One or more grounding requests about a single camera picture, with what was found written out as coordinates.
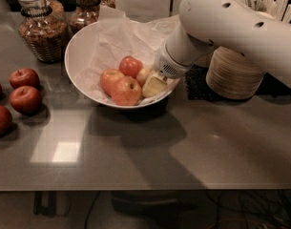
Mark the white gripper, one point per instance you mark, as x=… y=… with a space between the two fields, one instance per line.
x=168 y=65

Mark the yellow-red apple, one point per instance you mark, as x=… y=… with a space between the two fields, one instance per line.
x=142 y=76
x=108 y=78
x=126 y=91

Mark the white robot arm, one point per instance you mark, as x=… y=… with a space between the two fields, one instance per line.
x=204 y=25

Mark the back right red apple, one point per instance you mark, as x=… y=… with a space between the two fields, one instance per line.
x=130 y=66

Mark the white bowl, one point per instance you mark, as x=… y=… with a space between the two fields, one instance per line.
x=81 y=51

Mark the red apple top left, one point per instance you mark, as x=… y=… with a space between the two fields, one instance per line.
x=24 y=77

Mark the red apple middle left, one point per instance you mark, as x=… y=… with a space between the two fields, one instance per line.
x=26 y=100

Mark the red apple bottom left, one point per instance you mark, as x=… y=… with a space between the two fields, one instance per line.
x=5 y=119

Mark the black mat under bowls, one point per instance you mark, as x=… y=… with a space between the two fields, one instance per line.
x=196 y=86

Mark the rear stack of paper bowls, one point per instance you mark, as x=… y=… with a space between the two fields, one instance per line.
x=204 y=61

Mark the stack of paper bowls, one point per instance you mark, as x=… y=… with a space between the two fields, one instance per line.
x=204 y=61
x=232 y=75

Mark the white crumpled paper liner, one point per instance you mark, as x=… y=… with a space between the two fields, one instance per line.
x=126 y=38

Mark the front stack of paper bowls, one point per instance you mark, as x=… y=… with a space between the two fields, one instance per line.
x=232 y=75

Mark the glass granola jar right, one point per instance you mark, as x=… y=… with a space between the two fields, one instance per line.
x=87 y=12

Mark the glass granola jar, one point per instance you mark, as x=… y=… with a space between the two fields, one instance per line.
x=43 y=30
x=87 y=12

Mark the glass granola jar left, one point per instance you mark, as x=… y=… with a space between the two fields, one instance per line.
x=43 y=30

